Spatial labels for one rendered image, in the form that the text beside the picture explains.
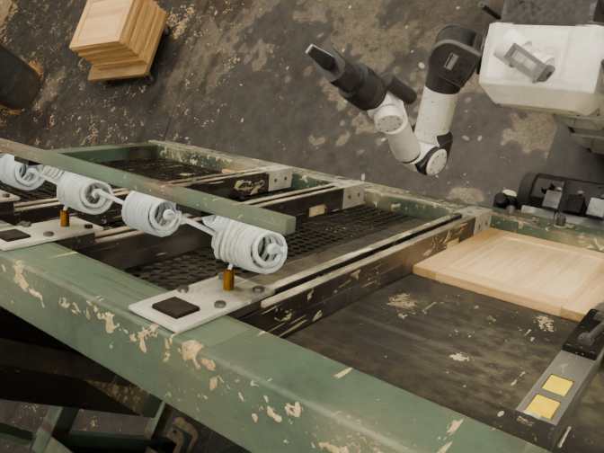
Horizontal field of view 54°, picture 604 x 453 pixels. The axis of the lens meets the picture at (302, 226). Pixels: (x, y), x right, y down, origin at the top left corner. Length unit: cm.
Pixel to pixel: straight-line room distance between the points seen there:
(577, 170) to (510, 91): 118
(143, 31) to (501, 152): 255
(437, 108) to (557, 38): 33
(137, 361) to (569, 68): 106
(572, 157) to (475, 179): 46
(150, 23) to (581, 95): 342
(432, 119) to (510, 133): 136
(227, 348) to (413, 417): 24
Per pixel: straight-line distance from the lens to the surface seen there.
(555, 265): 153
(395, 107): 140
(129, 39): 425
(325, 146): 326
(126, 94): 456
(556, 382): 91
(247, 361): 71
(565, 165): 262
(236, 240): 83
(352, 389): 67
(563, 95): 144
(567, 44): 145
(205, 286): 89
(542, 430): 82
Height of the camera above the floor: 252
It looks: 54 degrees down
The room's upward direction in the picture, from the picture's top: 54 degrees counter-clockwise
